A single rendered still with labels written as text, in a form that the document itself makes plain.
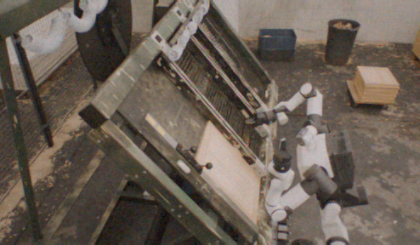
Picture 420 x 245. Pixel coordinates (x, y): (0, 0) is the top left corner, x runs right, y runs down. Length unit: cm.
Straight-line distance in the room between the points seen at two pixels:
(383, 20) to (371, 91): 263
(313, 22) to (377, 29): 119
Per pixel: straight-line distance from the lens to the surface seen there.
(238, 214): 205
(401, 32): 772
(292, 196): 194
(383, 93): 518
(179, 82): 215
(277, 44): 619
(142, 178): 164
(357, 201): 230
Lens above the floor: 260
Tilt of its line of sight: 35 degrees down
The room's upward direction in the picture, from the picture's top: straight up
